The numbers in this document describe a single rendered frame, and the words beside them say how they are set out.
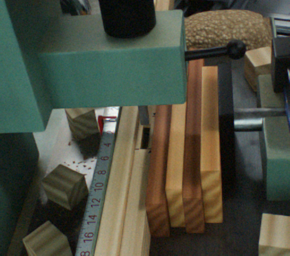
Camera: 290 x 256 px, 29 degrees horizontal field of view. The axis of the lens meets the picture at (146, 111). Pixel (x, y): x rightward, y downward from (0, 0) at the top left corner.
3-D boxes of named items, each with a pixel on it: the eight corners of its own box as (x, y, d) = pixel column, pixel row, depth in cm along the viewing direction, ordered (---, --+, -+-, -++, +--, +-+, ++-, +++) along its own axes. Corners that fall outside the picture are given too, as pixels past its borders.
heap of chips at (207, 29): (274, 51, 78) (274, 28, 76) (174, 56, 80) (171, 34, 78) (269, 18, 85) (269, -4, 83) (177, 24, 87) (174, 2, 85)
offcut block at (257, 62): (243, 76, 75) (243, 51, 72) (267, 71, 75) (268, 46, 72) (254, 92, 72) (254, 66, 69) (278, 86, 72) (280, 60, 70)
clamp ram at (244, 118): (293, 179, 59) (298, 113, 53) (221, 180, 60) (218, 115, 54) (284, 123, 66) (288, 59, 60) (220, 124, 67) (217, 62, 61)
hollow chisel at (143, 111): (148, 124, 61) (143, 88, 58) (140, 125, 62) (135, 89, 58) (149, 119, 62) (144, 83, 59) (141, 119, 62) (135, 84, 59)
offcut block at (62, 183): (89, 192, 75) (84, 174, 73) (71, 210, 73) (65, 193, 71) (65, 180, 78) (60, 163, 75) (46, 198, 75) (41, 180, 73)
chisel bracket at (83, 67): (187, 117, 56) (180, 46, 51) (52, 122, 58) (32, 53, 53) (189, 73, 62) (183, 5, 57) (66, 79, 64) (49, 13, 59)
